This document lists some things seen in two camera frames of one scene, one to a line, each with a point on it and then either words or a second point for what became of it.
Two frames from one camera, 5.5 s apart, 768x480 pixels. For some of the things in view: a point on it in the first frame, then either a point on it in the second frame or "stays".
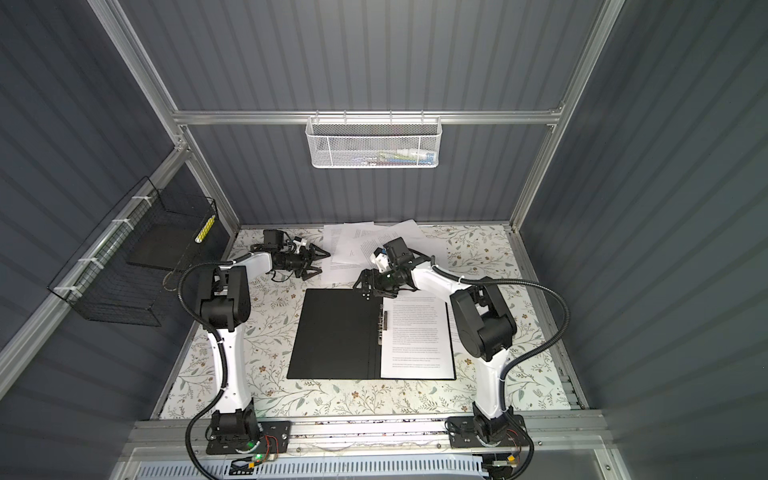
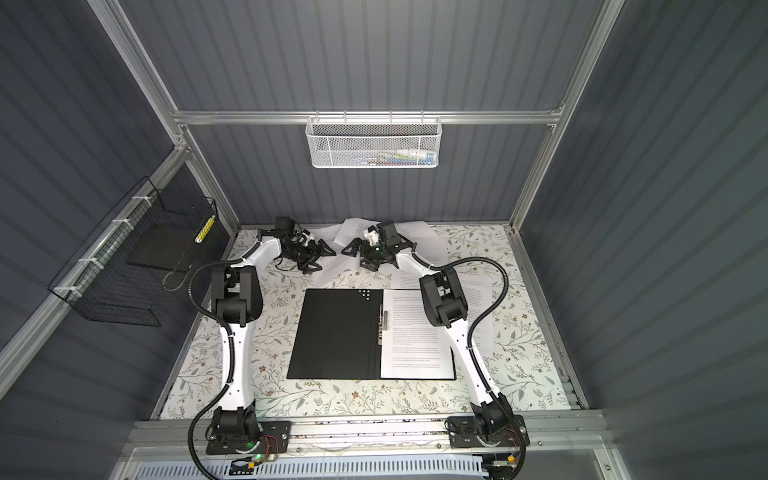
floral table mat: (486, 255) stays
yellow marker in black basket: (204, 230) stays
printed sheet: (415, 338) stays
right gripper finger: (366, 279) to (352, 247)
